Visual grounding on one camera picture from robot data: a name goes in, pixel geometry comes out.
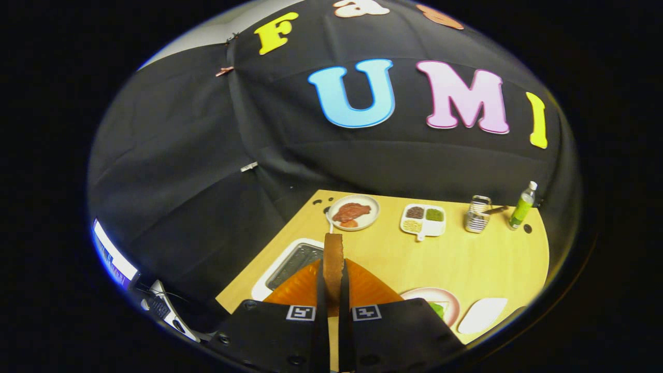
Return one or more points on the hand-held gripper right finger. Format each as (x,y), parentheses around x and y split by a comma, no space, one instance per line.
(344,331)

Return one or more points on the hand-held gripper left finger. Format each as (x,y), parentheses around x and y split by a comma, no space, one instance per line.
(321,295)

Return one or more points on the toasted bread slice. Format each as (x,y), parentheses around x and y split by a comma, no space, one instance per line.
(333,259)

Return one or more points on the green lettuce leaf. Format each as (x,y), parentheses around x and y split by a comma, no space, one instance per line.
(437,310)

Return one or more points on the white toaster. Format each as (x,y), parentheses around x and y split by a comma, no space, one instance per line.
(298,259)

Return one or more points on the pink round plate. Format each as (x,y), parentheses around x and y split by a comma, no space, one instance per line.
(414,295)

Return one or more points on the red meat slice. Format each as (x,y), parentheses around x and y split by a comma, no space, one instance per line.
(351,212)

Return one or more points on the white round meat plate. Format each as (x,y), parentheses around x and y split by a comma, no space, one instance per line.
(369,220)

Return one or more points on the white divided condiment tray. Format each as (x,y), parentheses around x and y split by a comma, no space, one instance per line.
(432,228)

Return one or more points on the white square plate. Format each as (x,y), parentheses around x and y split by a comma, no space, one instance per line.
(481,315)

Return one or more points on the white device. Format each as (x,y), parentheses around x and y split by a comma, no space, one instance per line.
(166,311)

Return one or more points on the black backdrop cloth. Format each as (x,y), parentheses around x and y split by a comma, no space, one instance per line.
(207,155)

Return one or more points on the green drink bottle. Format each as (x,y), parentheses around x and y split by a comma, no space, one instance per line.
(520,210)

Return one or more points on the group of backdrop clips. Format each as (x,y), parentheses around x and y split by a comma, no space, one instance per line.
(224,71)

